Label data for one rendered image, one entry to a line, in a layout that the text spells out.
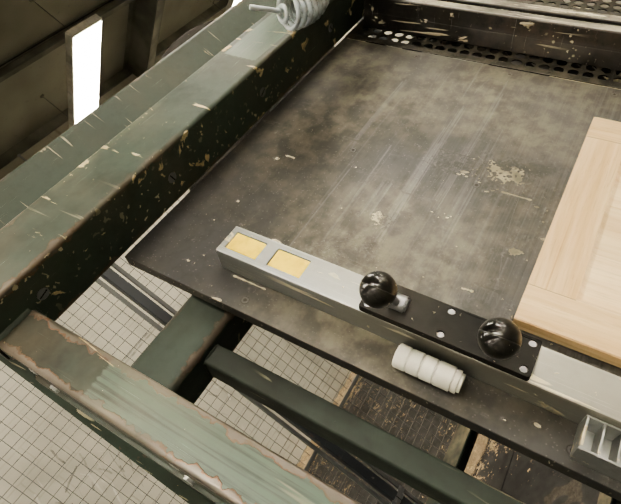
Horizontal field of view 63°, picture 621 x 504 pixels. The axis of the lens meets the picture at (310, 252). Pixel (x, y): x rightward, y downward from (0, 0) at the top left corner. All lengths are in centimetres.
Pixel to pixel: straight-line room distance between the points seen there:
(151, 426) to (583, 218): 61
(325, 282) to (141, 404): 26
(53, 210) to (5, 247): 8
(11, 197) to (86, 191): 52
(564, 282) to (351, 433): 32
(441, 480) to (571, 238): 36
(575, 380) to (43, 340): 61
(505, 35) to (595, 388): 74
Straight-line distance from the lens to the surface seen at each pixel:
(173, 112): 87
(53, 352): 68
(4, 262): 74
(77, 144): 135
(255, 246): 69
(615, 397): 61
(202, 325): 73
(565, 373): 61
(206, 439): 56
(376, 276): 49
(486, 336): 47
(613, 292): 72
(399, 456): 64
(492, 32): 115
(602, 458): 59
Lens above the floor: 165
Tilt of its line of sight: 4 degrees down
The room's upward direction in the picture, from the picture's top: 51 degrees counter-clockwise
